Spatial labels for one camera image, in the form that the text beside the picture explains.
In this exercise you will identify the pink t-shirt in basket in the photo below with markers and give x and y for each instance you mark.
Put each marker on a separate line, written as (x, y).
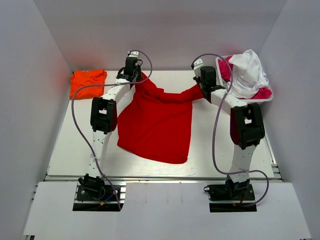
(226, 75)

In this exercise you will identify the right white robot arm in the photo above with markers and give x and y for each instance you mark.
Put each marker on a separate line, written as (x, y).
(246, 126)

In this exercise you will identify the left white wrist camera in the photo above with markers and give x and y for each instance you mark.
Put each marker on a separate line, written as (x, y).
(133, 54)

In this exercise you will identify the red t-shirt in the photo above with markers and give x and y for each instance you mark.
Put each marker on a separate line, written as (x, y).
(156, 125)

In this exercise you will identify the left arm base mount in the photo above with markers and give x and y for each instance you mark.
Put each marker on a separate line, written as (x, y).
(93, 194)

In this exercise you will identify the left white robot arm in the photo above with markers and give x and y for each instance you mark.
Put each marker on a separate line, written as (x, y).
(104, 114)

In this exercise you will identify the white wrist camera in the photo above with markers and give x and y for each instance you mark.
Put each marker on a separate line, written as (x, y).
(133, 54)
(197, 63)

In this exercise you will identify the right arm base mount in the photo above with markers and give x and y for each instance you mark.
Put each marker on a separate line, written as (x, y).
(231, 197)

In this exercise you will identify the white t-shirt in basket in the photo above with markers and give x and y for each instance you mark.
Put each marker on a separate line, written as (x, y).
(248, 75)

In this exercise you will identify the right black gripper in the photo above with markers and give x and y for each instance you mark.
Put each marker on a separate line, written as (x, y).
(198, 79)

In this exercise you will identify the folded orange t-shirt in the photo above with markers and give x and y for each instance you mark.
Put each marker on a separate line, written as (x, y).
(85, 78)

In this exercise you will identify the white plastic basket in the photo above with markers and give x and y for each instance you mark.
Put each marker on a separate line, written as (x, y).
(222, 82)

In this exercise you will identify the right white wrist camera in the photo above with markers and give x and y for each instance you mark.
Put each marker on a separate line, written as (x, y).
(197, 63)

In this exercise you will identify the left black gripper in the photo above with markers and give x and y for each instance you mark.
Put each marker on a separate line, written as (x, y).
(139, 67)

